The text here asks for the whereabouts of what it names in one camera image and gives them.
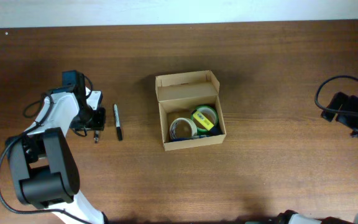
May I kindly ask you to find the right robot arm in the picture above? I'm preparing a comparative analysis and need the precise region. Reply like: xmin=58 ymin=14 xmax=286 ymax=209
xmin=268 ymin=75 xmax=358 ymax=224

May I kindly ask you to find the green tape roll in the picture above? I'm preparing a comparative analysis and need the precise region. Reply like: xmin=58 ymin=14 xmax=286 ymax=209
xmin=191 ymin=105 xmax=219 ymax=135

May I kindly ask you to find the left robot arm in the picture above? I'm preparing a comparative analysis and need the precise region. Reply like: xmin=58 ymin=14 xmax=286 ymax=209
xmin=1 ymin=70 xmax=108 ymax=223

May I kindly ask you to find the open cardboard box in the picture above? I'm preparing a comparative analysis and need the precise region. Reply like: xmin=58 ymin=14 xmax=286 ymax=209
xmin=155 ymin=70 xmax=226 ymax=151

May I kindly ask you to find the yellow highlighter marker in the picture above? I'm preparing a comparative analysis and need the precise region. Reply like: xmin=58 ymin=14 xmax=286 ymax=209
xmin=191 ymin=110 xmax=222 ymax=135

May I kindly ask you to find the black permanent marker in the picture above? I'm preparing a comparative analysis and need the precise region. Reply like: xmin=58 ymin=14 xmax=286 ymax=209
xmin=113 ymin=104 xmax=123 ymax=141

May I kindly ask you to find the white tape roll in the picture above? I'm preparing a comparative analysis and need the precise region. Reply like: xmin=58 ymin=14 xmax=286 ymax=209
xmin=169 ymin=118 xmax=197 ymax=140

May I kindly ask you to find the blue ballpoint pen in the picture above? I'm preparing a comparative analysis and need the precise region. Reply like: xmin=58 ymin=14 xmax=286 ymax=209
xmin=171 ymin=134 xmax=210 ymax=142

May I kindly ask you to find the dark grey pen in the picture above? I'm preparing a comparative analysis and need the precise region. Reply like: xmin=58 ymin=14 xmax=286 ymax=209
xmin=94 ymin=131 xmax=100 ymax=144

